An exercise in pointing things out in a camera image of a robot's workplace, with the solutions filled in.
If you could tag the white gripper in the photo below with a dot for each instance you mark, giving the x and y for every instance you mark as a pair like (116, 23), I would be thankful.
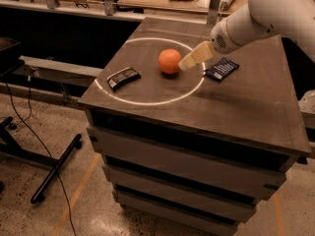
(219, 39)

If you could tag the orange fruit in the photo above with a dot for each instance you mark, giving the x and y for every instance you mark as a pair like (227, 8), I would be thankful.
(168, 61)

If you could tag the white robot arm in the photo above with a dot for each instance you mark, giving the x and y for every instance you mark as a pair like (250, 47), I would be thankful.
(294, 19)

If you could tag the black rxbar chocolate bar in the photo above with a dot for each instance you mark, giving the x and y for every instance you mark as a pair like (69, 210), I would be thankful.
(122, 77)

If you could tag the grey drawer cabinet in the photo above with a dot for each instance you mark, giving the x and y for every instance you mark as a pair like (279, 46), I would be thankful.
(190, 149)

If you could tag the dark chair seat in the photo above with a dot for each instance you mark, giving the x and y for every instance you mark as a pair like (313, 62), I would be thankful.
(10, 56)

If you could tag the metal railing frame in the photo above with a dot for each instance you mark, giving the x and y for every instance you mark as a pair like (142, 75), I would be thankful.
(197, 11)

